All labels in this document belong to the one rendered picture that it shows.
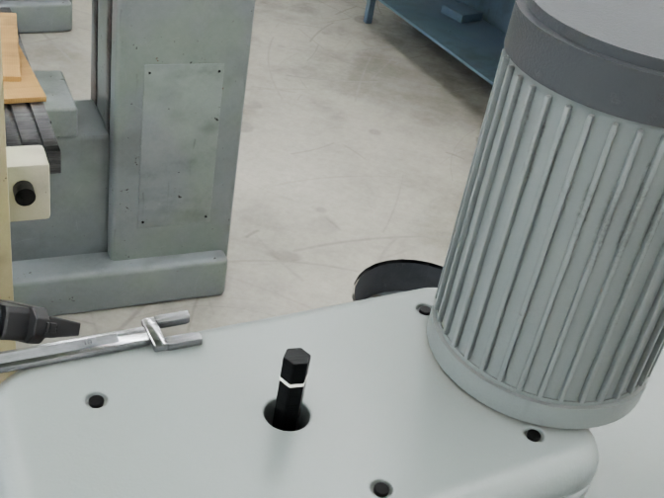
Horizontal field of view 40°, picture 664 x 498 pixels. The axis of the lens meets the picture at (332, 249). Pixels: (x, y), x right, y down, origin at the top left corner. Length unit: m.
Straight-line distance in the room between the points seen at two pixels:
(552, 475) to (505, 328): 0.12
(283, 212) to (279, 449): 3.89
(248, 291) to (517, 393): 3.27
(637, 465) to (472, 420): 0.27
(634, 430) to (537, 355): 0.31
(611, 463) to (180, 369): 0.46
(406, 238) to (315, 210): 0.48
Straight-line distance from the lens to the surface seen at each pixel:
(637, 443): 1.02
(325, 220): 4.56
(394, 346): 0.82
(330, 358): 0.79
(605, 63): 0.63
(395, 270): 3.25
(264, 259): 4.21
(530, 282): 0.71
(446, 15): 7.03
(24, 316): 1.41
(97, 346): 0.77
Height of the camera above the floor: 2.40
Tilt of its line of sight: 33 degrees down
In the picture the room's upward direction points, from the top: 11 degrees clockwise
